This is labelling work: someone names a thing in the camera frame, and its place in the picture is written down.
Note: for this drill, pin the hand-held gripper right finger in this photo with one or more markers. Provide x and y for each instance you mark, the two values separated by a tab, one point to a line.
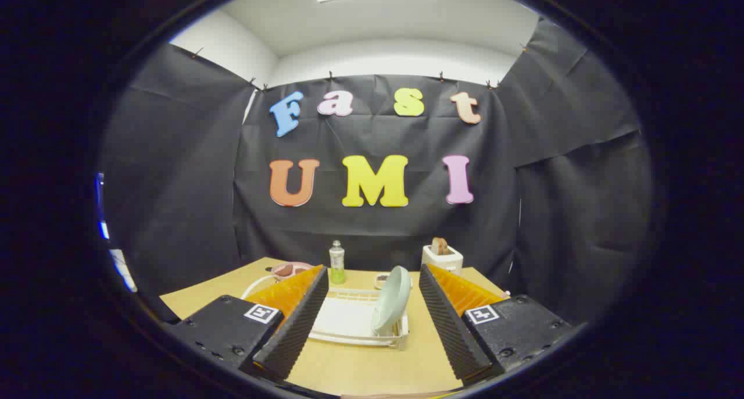
450	323

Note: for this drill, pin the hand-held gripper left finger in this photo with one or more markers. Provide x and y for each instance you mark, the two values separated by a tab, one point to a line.
296	323

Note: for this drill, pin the pale green plate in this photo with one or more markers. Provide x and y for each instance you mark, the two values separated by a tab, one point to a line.
390	300

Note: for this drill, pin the pink plate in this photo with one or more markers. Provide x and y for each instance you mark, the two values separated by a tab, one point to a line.
299	266

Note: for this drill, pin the small white divided dish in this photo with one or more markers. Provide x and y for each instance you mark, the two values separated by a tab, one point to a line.
381	280

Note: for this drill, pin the brown food piece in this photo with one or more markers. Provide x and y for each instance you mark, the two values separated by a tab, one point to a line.
283	269

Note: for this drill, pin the white toaster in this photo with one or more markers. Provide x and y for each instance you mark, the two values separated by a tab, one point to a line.
444	262

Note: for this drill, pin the clear bottle with green liquid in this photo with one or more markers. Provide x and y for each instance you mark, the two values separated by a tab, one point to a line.
337	265

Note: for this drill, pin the brown toast slice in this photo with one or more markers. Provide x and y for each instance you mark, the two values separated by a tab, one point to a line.
439	246

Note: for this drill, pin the black backdrop cloth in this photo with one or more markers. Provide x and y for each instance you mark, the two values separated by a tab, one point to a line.
378	224

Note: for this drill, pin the glowing computer monitor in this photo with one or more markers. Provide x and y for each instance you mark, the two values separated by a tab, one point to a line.
102	213

